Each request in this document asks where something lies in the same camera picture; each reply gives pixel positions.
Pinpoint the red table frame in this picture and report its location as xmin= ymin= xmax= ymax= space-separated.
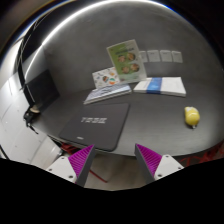
xmin=177 ymin=140 xmax=224 ymax=167

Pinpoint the striped blue notebook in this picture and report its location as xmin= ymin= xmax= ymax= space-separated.
xmin=84 ymin=84 xmax=132 ymax=105

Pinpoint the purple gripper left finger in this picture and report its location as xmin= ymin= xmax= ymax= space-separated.
xmin=45 ymin=144 xmax=97 ymax=188

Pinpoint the green standing brochure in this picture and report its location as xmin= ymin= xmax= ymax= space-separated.
xmin=107 ymin=40 xmax=147 ymax=83

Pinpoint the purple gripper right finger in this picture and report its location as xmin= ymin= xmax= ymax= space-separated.
xmin=134 ymin=143 xmax=185 ymax=185

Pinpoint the black mouse pad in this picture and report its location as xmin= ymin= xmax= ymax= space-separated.
xmin=59 ymin=103 xmax=129 ymax=151

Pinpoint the yellow computer mouse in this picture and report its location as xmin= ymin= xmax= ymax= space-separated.
xmin=184 ymin=107 xmax=200 ymax=128

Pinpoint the white and blue book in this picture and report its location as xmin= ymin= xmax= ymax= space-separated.
xmin=134 ymin=77 xmax=186 ymax=97

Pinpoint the small white illustrated card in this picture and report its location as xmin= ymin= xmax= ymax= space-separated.
xmin=92 ymin=67 xmax=120 ymax=89

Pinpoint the white wall paper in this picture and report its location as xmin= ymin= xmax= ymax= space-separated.
xmin=139 ymin=51 xmax=148 ymax=63
xmin=172 ymin=51 xmax=183 ymax=63
xmin=160 ymin=50 xmax=173 ymax=62
xmin=147 ymin=50 xmax=160 ymax=62

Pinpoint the black object at table edge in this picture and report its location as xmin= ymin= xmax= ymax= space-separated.
xmin=23 ymin=105 xmax=40 ymax=133

